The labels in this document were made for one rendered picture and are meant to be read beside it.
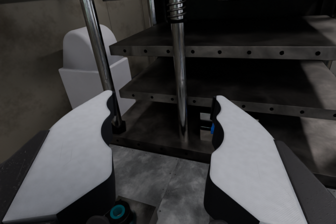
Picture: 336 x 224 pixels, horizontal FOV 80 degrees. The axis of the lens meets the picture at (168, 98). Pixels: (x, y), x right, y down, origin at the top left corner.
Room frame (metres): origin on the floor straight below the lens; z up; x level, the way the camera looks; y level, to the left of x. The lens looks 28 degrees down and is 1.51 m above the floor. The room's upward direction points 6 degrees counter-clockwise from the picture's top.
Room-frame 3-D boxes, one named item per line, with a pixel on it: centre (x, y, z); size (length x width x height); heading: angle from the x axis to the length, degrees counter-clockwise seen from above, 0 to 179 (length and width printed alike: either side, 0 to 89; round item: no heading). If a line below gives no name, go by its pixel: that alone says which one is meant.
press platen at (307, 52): (1.17, -0.38, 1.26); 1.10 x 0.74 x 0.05; 67
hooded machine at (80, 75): (2.31, 0.83, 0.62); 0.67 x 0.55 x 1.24; 62
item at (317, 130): (1.12, -0.36, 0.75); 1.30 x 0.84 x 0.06; 67
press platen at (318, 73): (1.17, -0.38, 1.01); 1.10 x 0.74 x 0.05; 67
